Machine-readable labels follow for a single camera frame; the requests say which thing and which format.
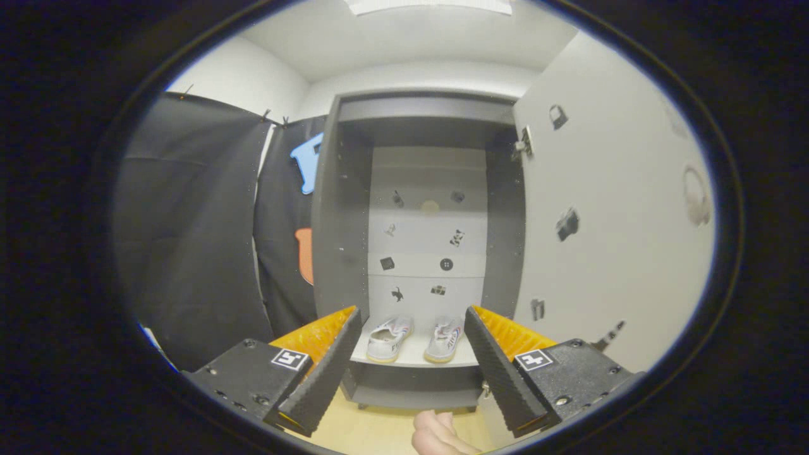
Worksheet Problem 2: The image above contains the beige shoe cabinet door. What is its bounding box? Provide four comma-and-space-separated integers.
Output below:
477, 30, 718, 449

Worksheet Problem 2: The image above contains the large ceiling light panel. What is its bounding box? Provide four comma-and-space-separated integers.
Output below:
344, 0, 513, 16

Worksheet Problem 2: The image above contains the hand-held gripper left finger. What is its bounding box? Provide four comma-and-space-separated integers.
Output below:
183, 306, 363, 438

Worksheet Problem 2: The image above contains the black backdrop cloth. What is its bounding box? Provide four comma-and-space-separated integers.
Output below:
114, 92, 329, 373

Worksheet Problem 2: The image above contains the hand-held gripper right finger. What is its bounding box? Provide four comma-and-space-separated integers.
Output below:
465, 306, 645, 439

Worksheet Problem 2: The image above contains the white shoe with striped side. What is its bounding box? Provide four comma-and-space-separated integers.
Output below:
423, 316, 465, 364
365, 315, 415, 363

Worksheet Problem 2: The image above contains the grey shoe cabinet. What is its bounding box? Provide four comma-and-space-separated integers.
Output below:
311, 90, 528, 411

